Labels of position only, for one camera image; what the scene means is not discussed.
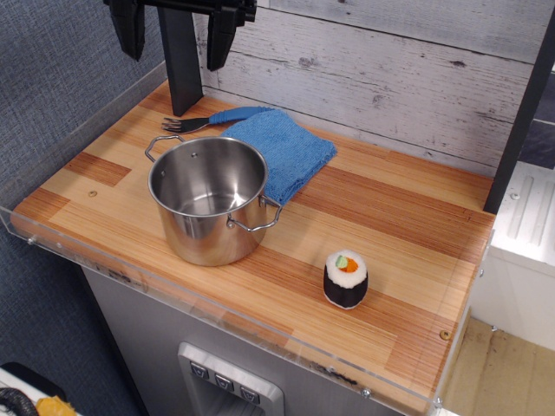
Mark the stainless steel pot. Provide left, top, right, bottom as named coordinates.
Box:
left=145, top=136, right=284, bottom=266

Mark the blue folded towel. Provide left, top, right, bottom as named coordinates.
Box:
left=223, top=109, right=336, bottom=205

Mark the dark post right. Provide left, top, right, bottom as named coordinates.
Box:
left=483, top=9, right=554, bottom=214

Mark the dark post left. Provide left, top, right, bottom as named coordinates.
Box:
left=158, top=8, right=203, bottom=117

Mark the dark post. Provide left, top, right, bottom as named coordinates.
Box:
left=158, top=8, right=203, bottom=117
left=483, top=9, right=554, bottom=214

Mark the blue handled fork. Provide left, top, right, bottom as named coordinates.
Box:
left=161, top=107, right=272, bottom=133

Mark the silver dispenser button panel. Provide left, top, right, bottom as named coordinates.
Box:
left=178, top=341, right=285, bottom=415

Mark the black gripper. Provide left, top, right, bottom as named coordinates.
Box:
left=108, top=0, right=258, bottom=71

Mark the plush sushi roll toy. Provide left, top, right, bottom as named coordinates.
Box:
left=323, top=250, right=369, bottom=309

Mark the black ribbed hose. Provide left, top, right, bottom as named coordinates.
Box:
left=0, top=387, right=41, bottom=416

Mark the grey toy fridge cabinet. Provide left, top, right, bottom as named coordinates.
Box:
left=84, top=269, right=395, bottom=415

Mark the yellow object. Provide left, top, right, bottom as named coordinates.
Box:
left=36, top=396, right=78, bottom=416

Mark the clear acrylic table guard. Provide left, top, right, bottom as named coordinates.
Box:
left=1, top=58, right=497, bottom=413

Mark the white plastic drainboard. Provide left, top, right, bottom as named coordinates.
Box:
left=493, top=161, right=554, bottom=265

